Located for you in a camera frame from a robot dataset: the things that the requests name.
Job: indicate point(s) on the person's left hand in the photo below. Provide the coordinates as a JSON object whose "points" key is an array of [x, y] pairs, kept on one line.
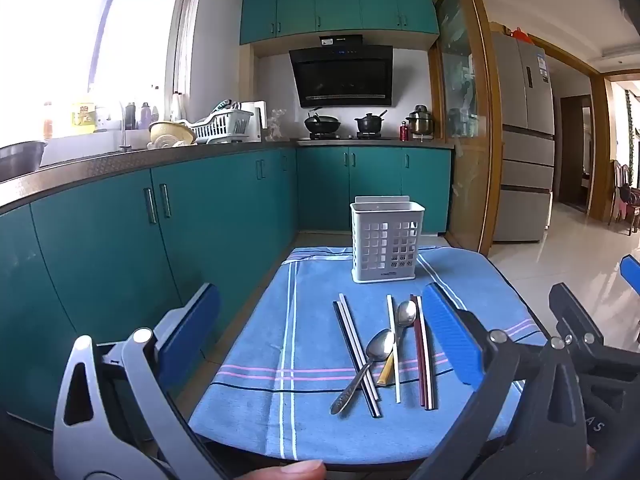
{"points": [[285, 471]]}

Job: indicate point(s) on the white cutting board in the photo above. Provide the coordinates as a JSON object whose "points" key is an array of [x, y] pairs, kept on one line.
{"points": [[259, 120]]}

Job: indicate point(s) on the white dish rack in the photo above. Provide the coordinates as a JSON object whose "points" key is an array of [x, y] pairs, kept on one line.
{"points": [[220, 127]]}

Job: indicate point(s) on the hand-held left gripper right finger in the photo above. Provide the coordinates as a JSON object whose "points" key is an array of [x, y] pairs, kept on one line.
{"points": [[452, 335]]}

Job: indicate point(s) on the metal basin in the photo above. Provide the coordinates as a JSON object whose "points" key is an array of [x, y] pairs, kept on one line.
{"points": [[20, 160]]}

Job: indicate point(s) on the stainless steel pot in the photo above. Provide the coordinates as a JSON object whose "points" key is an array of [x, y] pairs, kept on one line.
{"points": [[419, 121]]}

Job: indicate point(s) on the teal base cabinets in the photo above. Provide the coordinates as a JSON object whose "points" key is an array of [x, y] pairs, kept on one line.
{"points": [[100, 260], [375, 175]]}

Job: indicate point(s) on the brown wooden door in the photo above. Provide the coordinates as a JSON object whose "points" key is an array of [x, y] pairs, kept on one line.
{"points": [[575, 155]]}

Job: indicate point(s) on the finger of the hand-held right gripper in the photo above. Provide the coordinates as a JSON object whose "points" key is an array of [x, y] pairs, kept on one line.
{"points": [[631, 272], [570, 310]]}

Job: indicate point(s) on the black cooking pot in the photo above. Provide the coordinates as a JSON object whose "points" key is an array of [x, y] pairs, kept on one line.
{"points": [[370, 124]]}

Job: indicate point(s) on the clear glass jar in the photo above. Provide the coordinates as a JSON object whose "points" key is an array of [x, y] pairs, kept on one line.
{"points": [[276, 127]]}

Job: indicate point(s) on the chrome faucet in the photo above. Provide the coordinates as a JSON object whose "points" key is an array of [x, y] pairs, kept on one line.
{"points": [[123, 130]]}

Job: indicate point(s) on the window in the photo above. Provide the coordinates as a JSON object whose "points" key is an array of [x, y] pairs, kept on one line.
{"points": [[75, 35]]}

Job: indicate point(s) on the silver refrigerator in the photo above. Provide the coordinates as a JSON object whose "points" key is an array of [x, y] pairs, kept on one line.
{"points": [[522, 160]]}

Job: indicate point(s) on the wooden framed glass door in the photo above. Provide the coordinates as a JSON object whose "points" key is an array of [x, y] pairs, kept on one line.
{"points": [[462, 110]]}

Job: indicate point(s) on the yellow bottle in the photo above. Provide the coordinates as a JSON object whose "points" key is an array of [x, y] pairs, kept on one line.
{"points": [[84, 116]]}

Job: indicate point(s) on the purple bottle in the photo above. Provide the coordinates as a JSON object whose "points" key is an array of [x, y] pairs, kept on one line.
{"points": [[145, 117]]}

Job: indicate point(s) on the black wok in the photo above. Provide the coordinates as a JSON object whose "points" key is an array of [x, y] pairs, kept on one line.
{"points": [[322, 124]]}

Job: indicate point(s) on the black gas stove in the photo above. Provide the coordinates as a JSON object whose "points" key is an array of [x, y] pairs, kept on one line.
{"points": [[345, 136]]}

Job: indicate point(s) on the orange bottle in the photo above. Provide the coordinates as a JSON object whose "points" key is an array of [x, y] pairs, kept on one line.
{"points": [[47, 122]]}

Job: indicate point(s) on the wooden chair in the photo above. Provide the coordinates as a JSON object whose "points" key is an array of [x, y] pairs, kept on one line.
{"points": [[625, 200]]}

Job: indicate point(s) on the blue striped cloth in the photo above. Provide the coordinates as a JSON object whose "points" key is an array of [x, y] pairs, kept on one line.
{"points": [[310, 340]]}

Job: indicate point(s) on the cream bowl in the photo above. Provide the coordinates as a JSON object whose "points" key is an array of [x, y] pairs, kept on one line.
{"points": [[172, 134]]}

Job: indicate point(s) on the black range hood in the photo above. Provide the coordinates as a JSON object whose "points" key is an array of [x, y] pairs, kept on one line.
{"points": [[345, 77]]}

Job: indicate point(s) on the teal upper cabinets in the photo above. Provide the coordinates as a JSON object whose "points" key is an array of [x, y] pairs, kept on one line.
{"points": [[340, 7]]}

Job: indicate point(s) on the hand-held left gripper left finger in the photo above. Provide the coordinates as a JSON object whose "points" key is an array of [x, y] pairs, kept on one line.
{"points": [[192, 325]]}

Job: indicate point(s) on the white plastic utensil holder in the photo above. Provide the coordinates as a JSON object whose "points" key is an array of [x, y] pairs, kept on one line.
{"points": [[387, 240]]}

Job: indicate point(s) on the dark bottle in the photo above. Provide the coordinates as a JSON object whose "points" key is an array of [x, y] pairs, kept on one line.
{"points": [[130, 117]]}

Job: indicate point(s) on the red thermos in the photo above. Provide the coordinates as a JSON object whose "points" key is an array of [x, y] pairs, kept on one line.
{"points": [[403, 131]]}

